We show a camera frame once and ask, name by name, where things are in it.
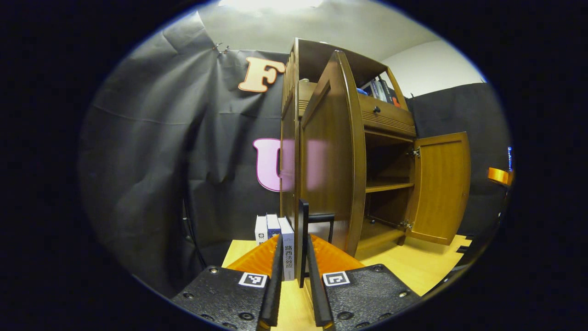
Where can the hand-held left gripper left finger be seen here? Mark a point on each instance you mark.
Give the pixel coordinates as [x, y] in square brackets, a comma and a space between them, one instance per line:
[272, 294]

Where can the blue folded towel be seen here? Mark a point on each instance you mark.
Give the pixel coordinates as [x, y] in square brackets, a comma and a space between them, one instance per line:
[362, 91]

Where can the grey spine book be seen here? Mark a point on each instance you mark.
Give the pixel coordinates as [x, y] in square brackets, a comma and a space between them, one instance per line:
[380, 90]

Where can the wooden cabinet drawer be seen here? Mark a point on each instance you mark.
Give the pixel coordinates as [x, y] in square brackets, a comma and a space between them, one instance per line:
[390, 117]

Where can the blue spine book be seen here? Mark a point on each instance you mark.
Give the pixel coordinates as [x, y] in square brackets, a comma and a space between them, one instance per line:
[373, 90]

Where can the metal door hinge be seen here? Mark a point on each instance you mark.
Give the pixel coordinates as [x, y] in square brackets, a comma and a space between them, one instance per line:
[406, 224]
[415, 152]

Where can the wooden cabinet door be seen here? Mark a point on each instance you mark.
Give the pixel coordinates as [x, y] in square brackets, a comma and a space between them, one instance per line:
[441, 184]
[330, 115]

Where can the metal backdrop clip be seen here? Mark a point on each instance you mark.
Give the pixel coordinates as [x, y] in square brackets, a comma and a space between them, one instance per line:
[222, 47]

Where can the wooden inner cabinet shelf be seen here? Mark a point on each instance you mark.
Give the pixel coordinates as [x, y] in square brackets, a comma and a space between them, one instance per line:
[388, 186]

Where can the blue white book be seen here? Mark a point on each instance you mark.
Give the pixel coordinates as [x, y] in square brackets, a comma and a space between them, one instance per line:
[273, 225]

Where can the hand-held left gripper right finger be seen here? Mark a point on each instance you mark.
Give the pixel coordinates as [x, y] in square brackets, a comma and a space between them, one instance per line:
[319, 299]

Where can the thin pink-red book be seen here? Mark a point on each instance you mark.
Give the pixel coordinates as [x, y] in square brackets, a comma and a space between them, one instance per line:
[396, 101]

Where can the wooden double-door shoe cabinet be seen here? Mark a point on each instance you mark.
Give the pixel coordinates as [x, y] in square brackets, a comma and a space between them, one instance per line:
[288, 119]

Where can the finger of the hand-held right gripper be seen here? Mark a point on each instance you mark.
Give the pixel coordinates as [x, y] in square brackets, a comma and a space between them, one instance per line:
[498, 176]

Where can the black backdrop cloth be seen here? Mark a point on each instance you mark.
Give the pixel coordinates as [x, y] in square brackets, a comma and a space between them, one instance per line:
[151, 161]

